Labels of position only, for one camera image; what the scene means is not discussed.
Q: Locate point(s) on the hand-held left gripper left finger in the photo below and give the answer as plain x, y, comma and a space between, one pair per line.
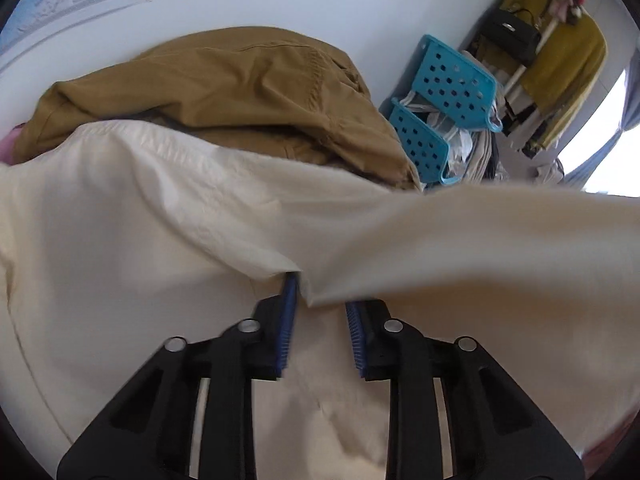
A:
289, 321

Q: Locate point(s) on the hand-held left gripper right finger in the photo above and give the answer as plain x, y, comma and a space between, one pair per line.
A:
356, 336

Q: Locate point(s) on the cream shirt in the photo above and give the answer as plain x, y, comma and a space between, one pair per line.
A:
150, 240

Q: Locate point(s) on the white clothes in basket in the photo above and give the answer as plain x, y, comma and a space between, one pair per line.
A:
459, 146

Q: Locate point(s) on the white clothes rack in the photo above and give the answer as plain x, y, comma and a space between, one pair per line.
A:
516, 76

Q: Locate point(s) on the teal perforated plastic basket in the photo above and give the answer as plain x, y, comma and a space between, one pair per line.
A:
450, 77
417, 142

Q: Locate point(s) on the brown jacket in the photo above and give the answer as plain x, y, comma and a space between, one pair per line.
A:
225, 82

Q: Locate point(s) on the blue curtain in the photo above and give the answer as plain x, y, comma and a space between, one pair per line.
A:
595, 157

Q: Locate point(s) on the pink bed sheet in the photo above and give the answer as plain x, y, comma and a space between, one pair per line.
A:
9, 146

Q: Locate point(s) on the mustard yellow sweater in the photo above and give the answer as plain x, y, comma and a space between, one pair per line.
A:
565, 67

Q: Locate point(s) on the black handbag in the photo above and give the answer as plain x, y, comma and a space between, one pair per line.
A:
510, 32

